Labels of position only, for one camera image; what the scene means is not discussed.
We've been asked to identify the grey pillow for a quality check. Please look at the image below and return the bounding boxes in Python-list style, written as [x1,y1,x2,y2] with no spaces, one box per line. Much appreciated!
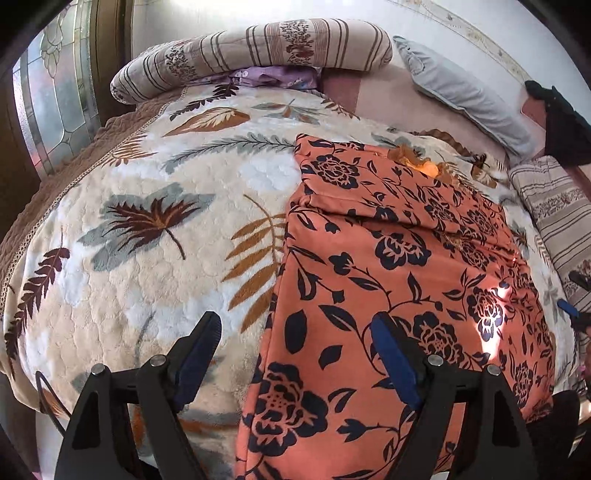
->
[392,35,539,158]

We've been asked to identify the orange floral pants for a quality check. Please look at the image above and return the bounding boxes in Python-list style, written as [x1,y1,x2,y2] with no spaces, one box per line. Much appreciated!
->
[235,133,557,480]

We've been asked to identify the black cable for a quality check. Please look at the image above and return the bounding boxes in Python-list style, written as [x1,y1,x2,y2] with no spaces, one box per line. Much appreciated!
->
[34,369,70,435]

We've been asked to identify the wooden door with patterned glass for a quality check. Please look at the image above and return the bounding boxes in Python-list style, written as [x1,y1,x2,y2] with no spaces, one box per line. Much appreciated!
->
[11,0,100,181]

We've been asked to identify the striped floral bolster pillow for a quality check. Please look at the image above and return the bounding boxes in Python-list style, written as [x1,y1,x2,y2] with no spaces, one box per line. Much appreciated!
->
[110,20,393,104]

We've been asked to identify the leaf print fleece blanket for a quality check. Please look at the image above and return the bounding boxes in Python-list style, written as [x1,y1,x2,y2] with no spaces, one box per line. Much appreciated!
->
[0,85,575,462]

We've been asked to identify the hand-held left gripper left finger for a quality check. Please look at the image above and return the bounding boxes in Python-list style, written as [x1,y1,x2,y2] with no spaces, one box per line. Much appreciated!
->
[54,311,222,480]

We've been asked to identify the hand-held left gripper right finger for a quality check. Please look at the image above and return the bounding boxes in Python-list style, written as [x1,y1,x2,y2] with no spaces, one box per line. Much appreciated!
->
[370,312,539,480]

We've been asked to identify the brown quilted bedspread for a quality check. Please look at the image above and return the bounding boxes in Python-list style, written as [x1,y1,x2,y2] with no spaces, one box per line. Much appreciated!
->
[0,99,171,370]

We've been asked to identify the pink bed sheet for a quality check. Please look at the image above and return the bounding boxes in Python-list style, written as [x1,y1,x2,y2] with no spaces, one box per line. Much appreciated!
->
[318,60,550,162]

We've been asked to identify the purple cloth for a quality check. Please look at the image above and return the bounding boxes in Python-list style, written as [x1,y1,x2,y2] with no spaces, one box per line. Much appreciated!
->
[191,65,324,90]

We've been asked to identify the black cloth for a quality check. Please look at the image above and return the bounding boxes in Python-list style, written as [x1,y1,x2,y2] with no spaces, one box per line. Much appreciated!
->
[524,80,591,169]

